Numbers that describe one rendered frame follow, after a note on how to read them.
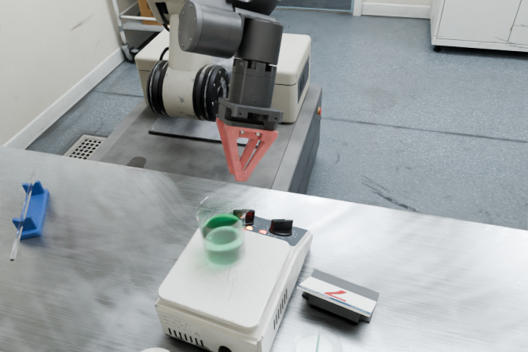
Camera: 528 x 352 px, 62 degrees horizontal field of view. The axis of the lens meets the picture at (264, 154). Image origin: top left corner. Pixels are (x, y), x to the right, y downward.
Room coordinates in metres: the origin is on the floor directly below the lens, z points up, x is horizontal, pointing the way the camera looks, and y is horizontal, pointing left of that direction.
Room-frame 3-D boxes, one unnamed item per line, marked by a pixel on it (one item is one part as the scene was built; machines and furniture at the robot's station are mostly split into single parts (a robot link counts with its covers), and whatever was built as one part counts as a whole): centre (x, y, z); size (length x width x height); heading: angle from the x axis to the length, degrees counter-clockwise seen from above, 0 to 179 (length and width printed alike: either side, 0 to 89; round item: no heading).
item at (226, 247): (0.33, 0.05, 0.87); 0.06 x 0.05 x 0.08; 96
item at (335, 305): (0.32, -0.09, 0.77); 0.09 x 0.06 x 0.04; 62
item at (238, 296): (0.31, 0.05, 0.83); 0.12 x 0.12 x 0.01; 67
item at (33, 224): (0.50, 0.37, 0.77); 0.10 x 0.03 x 0.04; 12
